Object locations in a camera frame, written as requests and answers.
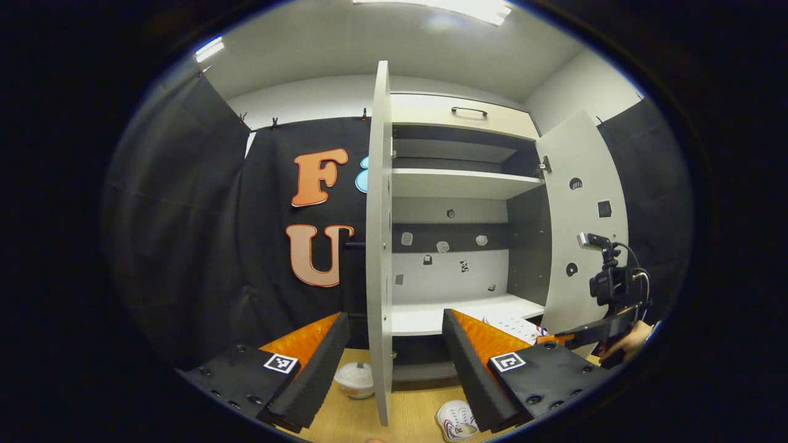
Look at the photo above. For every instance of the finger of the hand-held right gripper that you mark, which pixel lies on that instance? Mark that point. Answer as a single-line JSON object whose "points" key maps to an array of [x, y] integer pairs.
{"points": [[554, 339]]}

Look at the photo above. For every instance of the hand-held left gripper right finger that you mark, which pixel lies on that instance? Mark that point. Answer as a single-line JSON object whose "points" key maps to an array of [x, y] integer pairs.
{"points": [[471, 375]]}

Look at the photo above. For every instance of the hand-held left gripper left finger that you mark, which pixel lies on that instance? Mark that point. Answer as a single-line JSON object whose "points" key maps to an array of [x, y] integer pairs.
{"points": [[317, 381]]}

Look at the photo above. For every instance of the white striped shoe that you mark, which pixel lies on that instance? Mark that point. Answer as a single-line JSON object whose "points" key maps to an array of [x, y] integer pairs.
{"points": [[514, 326], [455, 418]]}

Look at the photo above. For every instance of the white shoe cabinet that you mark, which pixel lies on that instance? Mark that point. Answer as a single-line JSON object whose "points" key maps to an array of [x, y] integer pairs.
{"points": [[455, 183]]}

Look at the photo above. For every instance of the white cabinet drawer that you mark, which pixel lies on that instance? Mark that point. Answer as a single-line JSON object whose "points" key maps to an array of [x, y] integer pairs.
{"points": [[431, 114]]}

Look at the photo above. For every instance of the white round container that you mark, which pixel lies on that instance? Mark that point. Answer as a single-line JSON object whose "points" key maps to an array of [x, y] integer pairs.
{"points": [[354, 381]]}

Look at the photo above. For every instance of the black backdrop cloth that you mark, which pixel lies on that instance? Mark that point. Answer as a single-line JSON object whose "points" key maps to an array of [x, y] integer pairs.
{"points": [[184, 234]]}

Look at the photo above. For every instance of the ceiling light panel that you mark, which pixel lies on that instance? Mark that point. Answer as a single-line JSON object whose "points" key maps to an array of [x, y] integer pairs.
{"points": [[468, 9]]}

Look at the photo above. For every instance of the narrow ceiling light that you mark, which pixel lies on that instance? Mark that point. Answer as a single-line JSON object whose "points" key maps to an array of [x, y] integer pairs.
{"points": [[209, 49]]}

